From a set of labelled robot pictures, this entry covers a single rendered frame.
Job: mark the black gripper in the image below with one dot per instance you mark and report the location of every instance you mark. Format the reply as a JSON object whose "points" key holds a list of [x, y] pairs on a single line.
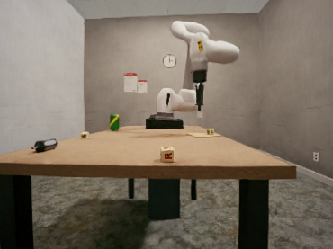
{"points": [[199, 77]]}

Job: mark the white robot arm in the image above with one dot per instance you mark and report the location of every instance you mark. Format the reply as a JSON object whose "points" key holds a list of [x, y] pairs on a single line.
{"points": [[200, 51]]}

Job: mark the pale yellow mat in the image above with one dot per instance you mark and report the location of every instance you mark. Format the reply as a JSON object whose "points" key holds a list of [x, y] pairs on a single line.
{"points": [[203, 135]]}

